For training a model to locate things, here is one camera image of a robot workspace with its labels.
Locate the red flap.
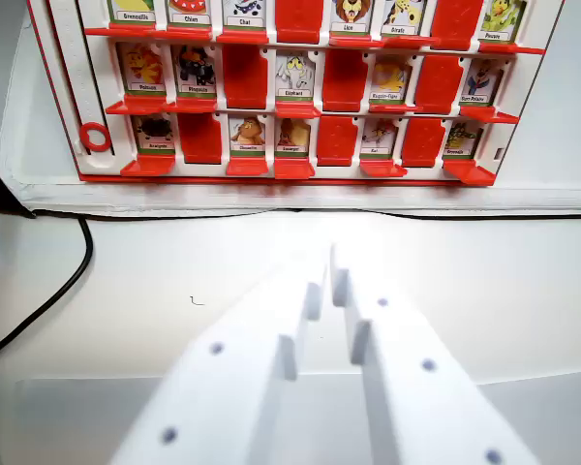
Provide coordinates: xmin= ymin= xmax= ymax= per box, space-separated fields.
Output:
xmin=359 ymin=158 xmax=409 ymax=178

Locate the white padded mat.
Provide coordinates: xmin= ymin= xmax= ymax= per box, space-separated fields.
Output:
xmin=0 ymin=0 xmax=581 ymax=220

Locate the red and white game board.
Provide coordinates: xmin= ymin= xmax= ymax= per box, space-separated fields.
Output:
xmin=26 ymin=0 xmax=566 ymax=188

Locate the thin black cable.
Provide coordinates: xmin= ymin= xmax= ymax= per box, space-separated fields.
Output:
xmin=265 ymin=206 xmax=581 ymax=221

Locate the thick black cable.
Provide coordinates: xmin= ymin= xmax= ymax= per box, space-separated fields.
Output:
xmin=0 ymin=207 xmax=95 ymax=372

